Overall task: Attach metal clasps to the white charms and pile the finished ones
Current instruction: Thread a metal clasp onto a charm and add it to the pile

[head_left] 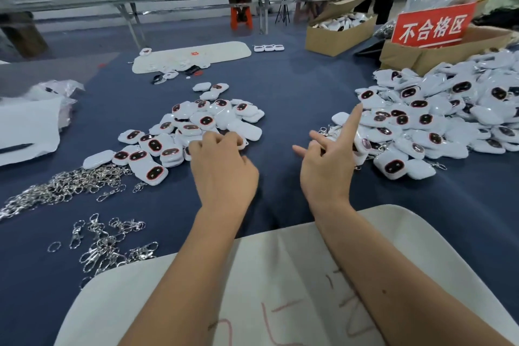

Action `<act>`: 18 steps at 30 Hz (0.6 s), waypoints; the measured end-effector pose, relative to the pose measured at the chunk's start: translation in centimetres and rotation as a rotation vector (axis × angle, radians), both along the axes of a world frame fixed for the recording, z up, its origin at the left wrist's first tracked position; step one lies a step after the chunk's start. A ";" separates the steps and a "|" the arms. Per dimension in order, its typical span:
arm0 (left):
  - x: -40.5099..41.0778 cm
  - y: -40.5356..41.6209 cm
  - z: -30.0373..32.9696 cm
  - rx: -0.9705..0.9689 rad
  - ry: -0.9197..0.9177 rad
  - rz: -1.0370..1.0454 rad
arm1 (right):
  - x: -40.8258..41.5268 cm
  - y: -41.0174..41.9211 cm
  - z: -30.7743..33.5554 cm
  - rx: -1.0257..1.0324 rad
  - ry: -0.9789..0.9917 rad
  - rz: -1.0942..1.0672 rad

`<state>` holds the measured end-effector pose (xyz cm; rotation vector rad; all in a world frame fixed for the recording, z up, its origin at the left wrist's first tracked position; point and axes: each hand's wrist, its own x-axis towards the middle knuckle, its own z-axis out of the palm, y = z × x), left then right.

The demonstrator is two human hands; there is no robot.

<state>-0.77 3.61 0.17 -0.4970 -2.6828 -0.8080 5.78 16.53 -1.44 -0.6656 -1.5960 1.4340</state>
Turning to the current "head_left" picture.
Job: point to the person's left hand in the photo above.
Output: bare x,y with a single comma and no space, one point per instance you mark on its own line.
225,171

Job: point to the person's right hand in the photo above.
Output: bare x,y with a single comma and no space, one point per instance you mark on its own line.
328,171

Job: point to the person's right forearm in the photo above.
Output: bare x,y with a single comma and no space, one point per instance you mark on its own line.
397,285

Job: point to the person's left forearm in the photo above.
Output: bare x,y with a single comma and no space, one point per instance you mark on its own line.
174,281

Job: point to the long white foam board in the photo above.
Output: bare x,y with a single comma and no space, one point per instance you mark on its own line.
223,52

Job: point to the white foam board red marks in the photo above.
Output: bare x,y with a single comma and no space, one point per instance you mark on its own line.
276,285

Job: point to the open cardboard box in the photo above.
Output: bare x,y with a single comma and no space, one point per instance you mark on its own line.
334,42

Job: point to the flat brown cardboard box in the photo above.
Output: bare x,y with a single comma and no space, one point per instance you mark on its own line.
413,58

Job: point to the red plastic stool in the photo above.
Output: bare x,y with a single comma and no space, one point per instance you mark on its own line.
242,19

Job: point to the black tripod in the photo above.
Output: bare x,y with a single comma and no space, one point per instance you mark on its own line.
282,9

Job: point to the red sign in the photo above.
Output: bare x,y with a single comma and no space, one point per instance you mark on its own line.
434,27

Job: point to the white paper sheet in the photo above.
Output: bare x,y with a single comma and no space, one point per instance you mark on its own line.
28,127

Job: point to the black pen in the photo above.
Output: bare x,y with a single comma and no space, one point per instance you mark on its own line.
14,148

